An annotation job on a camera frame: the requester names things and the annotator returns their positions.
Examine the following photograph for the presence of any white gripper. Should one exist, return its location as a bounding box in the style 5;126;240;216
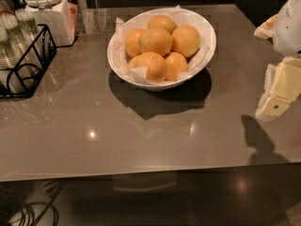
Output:
254;0;301;121

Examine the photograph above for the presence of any white paper bowl liner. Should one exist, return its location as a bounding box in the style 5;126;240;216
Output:
112;5;211;86

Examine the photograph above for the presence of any white ceramic bowl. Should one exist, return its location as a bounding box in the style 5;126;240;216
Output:
106;7;217;92

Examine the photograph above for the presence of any clear acrylic holder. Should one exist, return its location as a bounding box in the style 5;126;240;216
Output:
81;8;112;34

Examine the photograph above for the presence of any white ceramic lidded jar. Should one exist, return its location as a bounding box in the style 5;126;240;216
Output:
24;0;75;46

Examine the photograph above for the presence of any clear plastic cup stack right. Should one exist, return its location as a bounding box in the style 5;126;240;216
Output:
15;8;42;56

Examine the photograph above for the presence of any clear plastic cup stack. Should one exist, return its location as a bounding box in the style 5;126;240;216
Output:
0;13;39;74
15;8;42;56
0;26;25;93

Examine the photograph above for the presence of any clear plastic cup stack middle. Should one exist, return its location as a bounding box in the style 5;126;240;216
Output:
0;13;39;74

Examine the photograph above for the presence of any clear plastic cup stack left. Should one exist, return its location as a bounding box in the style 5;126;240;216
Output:
0;26;25;93

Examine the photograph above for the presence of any black wire cup rack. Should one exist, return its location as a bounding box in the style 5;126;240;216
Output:
0;23;58;99

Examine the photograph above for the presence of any black cable under table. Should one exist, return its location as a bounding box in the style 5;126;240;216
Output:
0;181;65;226

